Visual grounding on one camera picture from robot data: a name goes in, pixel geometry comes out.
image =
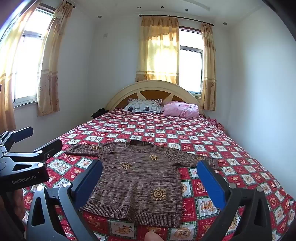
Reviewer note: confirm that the black curtain rod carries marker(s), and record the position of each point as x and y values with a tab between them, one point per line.
189	19
67	2

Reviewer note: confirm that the grey patterned pillow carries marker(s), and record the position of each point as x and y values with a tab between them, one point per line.
141	107

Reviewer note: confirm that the person's left forearm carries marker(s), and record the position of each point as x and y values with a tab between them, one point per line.
9	220

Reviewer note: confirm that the dark cloth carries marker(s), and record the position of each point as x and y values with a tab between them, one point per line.
99	113

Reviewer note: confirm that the yellow curtain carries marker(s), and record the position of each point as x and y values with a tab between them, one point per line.
157	51
208	69
48	69
7	69

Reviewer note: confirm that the brown knit sweater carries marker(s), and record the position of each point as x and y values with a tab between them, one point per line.
138	180

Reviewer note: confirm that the red checkered printed bedspread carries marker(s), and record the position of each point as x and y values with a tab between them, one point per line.
231	150

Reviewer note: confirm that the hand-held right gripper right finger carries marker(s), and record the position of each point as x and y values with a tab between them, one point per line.
212	185

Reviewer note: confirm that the cream arched headboard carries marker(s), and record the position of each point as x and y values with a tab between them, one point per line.
120	92

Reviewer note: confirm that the pink pillow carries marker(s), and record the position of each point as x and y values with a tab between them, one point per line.
180	109

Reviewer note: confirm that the window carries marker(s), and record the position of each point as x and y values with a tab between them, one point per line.
190	69
27	69

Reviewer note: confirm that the person's right hand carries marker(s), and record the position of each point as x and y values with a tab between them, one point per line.
153	237

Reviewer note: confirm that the pink cloth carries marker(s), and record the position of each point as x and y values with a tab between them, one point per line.
215	122

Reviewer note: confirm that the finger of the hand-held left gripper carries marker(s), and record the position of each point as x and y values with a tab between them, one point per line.
49	147
19	135

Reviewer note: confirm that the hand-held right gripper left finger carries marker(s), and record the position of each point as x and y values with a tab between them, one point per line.
87	183

